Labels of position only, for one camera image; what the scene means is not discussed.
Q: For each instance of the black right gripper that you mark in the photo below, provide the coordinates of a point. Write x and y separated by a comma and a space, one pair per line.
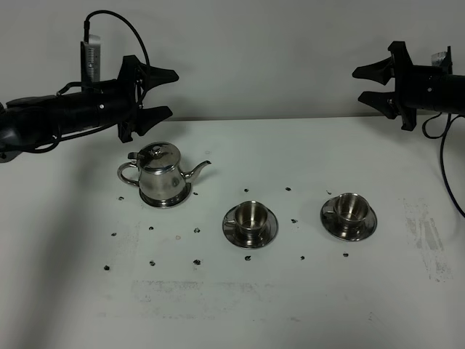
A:
416, 86

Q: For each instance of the stainless steel teapot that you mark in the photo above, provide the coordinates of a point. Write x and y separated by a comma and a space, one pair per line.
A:
156, 171

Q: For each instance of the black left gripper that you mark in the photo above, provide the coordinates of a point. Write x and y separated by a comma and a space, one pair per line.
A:
115, 103

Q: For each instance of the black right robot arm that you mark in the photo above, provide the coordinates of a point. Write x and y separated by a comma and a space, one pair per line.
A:
454, 94

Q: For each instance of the left steel cup saucer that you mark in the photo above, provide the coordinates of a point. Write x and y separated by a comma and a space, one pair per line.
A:
256, 241

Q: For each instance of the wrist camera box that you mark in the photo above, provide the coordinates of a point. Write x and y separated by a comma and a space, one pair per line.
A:
443, 60
90, 61

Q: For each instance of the stainless steel teacup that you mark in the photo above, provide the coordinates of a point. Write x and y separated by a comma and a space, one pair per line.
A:
349, 209
248, 218

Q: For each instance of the right steel cup saucer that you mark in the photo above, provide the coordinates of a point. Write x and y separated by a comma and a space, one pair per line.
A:
347, 233

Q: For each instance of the right stainless steel teacup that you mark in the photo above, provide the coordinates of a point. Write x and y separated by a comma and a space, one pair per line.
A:
349, 209

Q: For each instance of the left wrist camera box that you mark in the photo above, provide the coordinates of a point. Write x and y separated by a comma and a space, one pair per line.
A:
90, 61

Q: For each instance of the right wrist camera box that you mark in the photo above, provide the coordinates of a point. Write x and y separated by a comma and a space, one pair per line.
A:
443, 60

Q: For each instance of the left stainless steel teacup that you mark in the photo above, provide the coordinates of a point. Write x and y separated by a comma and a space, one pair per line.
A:
248, 218

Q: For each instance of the steel teapot saucer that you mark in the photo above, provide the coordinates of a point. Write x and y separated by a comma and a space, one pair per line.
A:
167, 203

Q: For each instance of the steel cup saucer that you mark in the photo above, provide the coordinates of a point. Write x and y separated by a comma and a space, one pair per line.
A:
347, 233
256, 241

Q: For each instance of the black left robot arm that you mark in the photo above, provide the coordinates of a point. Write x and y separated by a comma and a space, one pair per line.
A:
28, 126

